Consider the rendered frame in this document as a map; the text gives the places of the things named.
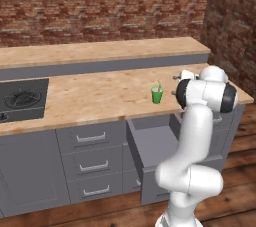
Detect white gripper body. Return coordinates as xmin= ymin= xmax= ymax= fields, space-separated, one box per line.
xmin=179 ymin=69 xmax=200 ymax=82

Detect green smoothie cup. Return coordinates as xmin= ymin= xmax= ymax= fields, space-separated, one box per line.
xmin=150 ymin=79 xmax=165 ymax=105

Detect open grey drawer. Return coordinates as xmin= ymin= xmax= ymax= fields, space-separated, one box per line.
xmin=126 ymin=113 xmax=231 ymax=206

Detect narrow grey drawer front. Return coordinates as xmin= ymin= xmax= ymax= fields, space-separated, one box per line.
xmin=121 ymin=169 xmax=142 ymax=195
xmin=121 ymin=142 xmax=137 ymax=173

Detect grey cupboard run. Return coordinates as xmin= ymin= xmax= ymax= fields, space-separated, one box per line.
xmin=210 ymin=103 xmax=247 ymax=161

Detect black hob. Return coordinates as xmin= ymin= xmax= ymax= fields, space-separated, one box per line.
xmin=0 ymin=78 xmax=50 ymax=124

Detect grey cupboard door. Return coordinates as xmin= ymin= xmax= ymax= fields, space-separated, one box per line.
xmin=0 ymin=129 xmax=72 ymax=219

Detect silver drawer handle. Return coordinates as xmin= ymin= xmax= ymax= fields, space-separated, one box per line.
xmin=78 ymin=160 xmax=110 ymax=173
xmin=76 ymin=131 xmax=107 ymax=144
xmin=82 ymin=184 xmax=111 ymax=197

